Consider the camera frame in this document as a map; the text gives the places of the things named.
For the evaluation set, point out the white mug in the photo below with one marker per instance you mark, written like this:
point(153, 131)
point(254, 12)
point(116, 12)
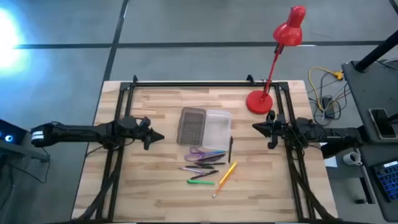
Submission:
point(350, 158)

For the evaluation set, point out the black smartphone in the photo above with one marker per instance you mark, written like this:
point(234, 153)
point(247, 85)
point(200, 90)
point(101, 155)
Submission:
point(383, 123)

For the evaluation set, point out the black aluminium table frame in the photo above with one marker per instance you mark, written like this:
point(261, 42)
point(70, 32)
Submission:
point(202, 84)

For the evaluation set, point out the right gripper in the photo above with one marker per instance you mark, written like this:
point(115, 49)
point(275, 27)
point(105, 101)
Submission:
point(275, 130)

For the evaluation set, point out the purple scissors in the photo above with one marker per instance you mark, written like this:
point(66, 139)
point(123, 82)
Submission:
point(200, 153)

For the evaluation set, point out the pale purple pen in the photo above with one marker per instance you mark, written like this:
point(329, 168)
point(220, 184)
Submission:
point(191, 170)

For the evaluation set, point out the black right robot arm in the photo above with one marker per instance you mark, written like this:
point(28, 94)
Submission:
point(335, 137)

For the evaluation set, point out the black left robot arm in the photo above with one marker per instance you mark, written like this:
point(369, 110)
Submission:
point(77, 132)

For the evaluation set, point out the blue pen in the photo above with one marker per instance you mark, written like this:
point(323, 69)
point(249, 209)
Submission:
point(217, 152)

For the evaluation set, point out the grey side desk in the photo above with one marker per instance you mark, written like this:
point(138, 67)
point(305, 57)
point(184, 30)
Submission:
point(363, 87)

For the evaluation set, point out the clear plastic supply box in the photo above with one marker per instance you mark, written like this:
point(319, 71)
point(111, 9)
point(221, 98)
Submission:
point(217, 130)

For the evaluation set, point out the black stand beam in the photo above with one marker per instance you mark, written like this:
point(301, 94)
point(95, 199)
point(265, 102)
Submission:
point(335, 152)

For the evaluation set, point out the white paper sheet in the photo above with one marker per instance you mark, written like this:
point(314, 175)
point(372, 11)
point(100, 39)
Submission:
point(331, 162)

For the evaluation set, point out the green pen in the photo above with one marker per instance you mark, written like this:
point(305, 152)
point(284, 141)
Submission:
point(200, 182)

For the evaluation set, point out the black pen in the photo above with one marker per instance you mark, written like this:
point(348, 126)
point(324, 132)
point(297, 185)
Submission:
point(213, 157)
point(204, 174)
point(230, 149)
point(211, 163)
point(200, 167)

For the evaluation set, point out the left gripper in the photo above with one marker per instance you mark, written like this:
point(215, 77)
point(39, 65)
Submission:
point(145, 135)

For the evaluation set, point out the red desk lamp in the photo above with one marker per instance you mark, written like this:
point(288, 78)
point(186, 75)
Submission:
point(259, 102)

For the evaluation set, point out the orange pencil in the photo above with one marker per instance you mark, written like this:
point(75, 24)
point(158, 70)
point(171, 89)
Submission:
point(217, 189)

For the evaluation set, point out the backlit keyboard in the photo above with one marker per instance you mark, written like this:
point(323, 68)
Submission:
point(388, 180)

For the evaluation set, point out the black device with blue light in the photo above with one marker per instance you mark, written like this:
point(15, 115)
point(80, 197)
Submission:
point(15, 130)

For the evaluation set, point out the small black object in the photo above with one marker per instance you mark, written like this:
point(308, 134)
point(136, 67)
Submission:
point(359, 201)

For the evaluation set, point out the black power adapter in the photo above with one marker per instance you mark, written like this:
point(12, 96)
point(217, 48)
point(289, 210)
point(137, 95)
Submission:
point(327, 105)

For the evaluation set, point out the black round pole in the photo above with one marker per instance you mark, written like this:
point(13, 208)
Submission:
point(376, 51)

